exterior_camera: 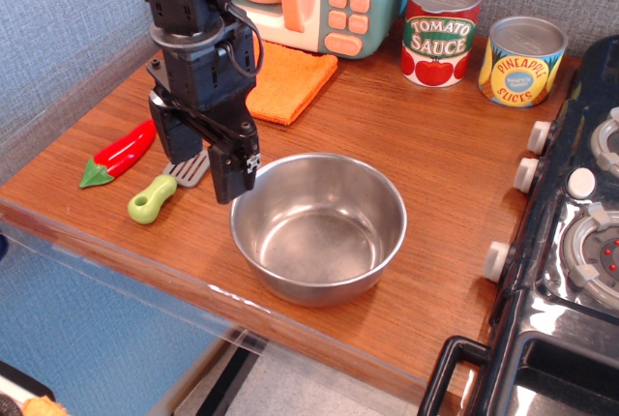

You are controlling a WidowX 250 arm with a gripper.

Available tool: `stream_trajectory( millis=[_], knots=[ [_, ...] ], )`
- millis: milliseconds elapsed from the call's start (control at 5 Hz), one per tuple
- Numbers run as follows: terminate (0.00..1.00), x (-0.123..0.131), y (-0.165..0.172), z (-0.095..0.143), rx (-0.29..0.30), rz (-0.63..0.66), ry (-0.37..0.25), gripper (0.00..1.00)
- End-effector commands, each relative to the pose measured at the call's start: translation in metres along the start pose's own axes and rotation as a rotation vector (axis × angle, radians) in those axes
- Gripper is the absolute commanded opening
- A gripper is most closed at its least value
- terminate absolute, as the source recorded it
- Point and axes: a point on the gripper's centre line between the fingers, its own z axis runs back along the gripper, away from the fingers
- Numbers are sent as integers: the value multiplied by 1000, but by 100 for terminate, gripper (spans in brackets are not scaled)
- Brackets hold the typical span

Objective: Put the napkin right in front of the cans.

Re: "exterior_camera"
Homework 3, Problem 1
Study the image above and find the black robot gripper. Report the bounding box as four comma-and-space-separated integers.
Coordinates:
148, 23, 261, 204

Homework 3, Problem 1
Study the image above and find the orange towel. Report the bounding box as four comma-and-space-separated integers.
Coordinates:
247, 42, 339, 126

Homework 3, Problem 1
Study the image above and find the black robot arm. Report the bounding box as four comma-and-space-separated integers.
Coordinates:
146, 0, 263, 204

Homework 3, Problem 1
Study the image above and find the white stove knob top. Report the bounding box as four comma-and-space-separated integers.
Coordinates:
527, 121, 552, 156

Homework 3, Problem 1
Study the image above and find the white stove knob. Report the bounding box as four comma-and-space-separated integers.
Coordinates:
483, 241, 511, 283
527, 121, 552, 156
513, 158, 539, 194

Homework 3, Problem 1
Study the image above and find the red toy chili pepper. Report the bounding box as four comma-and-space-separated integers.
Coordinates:
78, 120, 157, 189

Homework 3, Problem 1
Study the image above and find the stainless steel bowl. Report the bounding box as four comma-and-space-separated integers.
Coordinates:
230, 153, 407, 308

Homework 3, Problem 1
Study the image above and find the tomato sauce can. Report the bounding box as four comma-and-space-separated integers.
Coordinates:
400, 0, 482, 88

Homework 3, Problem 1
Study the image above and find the white stove knob bottom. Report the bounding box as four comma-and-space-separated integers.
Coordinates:
483, 241, 511, 283

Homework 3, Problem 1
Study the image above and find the white stove knob middle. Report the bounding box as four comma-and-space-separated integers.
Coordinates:
513, 158, 539, 194

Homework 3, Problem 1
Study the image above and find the pineapple slices can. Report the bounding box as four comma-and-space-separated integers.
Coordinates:
478, 15, 568, 108

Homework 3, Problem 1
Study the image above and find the black toy stove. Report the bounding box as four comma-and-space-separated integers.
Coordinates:
419, 36, 618, 415

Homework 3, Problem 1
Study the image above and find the green handled toy spatula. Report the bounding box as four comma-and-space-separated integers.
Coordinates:
128, 150, 210, 224

